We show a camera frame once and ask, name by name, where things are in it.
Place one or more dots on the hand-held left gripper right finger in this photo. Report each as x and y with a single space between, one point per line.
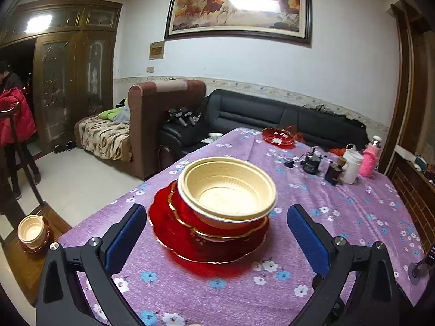
306 237

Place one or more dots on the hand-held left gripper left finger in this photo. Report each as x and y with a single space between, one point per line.
125 237

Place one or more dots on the large red plate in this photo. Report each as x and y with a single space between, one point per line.
170 234

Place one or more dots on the red gold-rimmed plate with sticker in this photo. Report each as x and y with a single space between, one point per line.
183 210

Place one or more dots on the white bowl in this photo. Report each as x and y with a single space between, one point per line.
231 223

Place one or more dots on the cream plastic bowl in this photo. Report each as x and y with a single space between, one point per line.
221 193

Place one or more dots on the purple floral tablecloth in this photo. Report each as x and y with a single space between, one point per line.
340 217

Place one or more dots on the dark boxy device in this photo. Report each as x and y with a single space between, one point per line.
334 173

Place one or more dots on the black charger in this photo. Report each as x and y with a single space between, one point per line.
312 164

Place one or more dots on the black plug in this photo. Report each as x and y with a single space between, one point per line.
289 163

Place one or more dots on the white cup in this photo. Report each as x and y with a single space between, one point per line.
351 168

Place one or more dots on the red bag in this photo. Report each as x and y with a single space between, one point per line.
337 150

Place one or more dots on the pink bottle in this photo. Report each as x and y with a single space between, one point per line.
369 159

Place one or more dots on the small red plate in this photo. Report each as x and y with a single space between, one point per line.
277 137

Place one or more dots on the pair of dark shoes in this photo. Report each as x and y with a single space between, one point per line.
64 146

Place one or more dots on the wooden side table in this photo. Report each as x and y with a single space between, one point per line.
20 271

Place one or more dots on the brown sofa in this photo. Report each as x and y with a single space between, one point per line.
149 125

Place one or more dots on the dark stand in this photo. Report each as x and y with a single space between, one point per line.
424 265

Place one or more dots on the grey cloth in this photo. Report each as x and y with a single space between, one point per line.
123 115

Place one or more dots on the green cloth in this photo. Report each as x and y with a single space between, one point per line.
110 113

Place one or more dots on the black leather sofa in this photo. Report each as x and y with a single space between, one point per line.
258 112

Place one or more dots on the black items on sofa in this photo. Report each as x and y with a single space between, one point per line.
183 115

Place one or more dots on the wooden stand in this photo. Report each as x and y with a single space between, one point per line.
15 132

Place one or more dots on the wooden glass door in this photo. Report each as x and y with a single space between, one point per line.
61 85

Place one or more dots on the wooden cabinet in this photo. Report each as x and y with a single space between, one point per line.
414 91

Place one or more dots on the framed horse painting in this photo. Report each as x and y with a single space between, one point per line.
238 5

